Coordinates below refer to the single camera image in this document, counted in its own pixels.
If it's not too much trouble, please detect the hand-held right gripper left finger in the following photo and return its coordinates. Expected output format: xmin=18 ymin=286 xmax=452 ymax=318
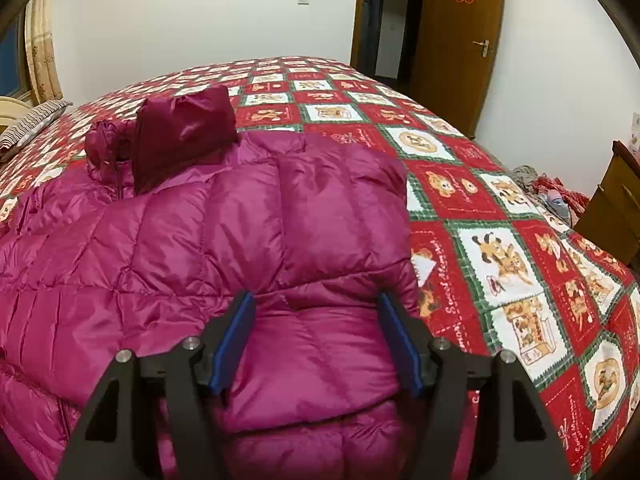
xmin=55 ymin=290 xmax=258 ymax=480

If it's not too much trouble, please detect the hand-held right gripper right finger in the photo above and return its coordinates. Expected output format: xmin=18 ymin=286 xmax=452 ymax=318
xmin=377 ymin=291 xmax=573 ymax=480

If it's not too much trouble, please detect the magenta down jacket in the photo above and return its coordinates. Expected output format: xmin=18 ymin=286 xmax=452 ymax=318
xmin=0 ymin=85 xmax=476 ymax=480

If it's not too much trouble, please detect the pile of clothes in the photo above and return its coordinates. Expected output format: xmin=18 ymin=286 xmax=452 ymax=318
xmin=530 ymin=174 xmax=592 ymax=223

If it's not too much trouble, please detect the red printed bedspread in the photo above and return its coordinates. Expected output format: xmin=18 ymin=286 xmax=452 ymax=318
xmin=0 ymin=55 xmax=640 ymax=480

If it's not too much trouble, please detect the light blue garment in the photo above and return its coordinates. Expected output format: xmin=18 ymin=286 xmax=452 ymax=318
xmin=544 ymin=190 xmax=574 ymax=222

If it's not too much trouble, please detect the brown wooden cabinet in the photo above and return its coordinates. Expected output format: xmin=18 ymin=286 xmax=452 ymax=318
xmin=575 ymin=140 xmax=640 ymax=268

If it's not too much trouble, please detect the brown wooden door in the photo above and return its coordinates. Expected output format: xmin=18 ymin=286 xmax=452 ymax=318
xmin=407 ymin=0 xmax=507 ymax=138

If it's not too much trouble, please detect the striped pillow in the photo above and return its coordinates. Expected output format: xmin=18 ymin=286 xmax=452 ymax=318
xmin=0 ymin=99 xmax=73 ymax=163

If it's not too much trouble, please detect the cream wooden headboard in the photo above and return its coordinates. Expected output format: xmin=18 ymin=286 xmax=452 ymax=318
xmin=0 ymin=96 xmax=26 ymax=136

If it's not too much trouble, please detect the beige patterned curtain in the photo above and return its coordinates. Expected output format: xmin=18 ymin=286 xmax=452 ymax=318
xmin=25 ymin=0 xmax=65 ymax=106

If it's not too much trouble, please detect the window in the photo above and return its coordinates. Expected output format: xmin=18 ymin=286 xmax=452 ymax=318
xmin=0 ymin=15 xmax=31 ymax=103

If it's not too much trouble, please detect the brown door frame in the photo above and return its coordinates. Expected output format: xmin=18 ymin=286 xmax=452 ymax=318
xmin=350 ymin=0 xmax=426 ymax=81

